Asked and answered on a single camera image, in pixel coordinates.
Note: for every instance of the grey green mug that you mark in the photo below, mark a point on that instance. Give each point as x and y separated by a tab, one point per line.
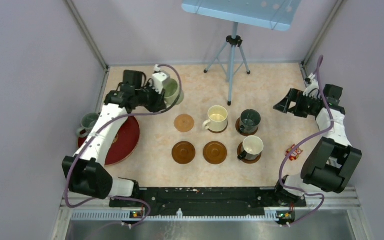
87	124

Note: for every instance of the light wooden coaster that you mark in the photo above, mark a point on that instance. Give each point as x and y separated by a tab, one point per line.
184	123

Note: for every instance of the dark grey cup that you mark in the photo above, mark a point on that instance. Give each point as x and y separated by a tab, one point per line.
249	120

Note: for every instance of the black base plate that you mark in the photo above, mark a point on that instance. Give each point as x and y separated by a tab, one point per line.
209	201

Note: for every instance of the white cup dark inside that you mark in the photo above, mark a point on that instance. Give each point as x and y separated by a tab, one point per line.
252	147

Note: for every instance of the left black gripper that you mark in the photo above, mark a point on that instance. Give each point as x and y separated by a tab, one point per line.
159	104

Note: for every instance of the light green mug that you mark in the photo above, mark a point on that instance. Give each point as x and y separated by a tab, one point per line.
172	90

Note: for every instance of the red round tray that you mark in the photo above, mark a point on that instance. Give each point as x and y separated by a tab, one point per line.
124	143

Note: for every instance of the aluminium frame rail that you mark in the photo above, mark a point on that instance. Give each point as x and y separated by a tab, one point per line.
331	217

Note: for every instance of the cream mug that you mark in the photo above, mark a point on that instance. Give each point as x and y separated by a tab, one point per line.
217	118

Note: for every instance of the red owl figurine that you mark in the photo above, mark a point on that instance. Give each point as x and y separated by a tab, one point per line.
296	153

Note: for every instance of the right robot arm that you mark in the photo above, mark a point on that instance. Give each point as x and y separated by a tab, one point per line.
331	164

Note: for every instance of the dark wooden coaster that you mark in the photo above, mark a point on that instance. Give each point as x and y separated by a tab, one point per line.
215	152
183	152
246	134
240	150
218	132

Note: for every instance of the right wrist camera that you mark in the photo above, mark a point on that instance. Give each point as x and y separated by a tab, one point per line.
312	87

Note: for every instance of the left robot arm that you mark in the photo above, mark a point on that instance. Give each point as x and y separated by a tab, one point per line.
84	171

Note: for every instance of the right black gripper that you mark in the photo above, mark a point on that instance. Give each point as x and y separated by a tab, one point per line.
296	95

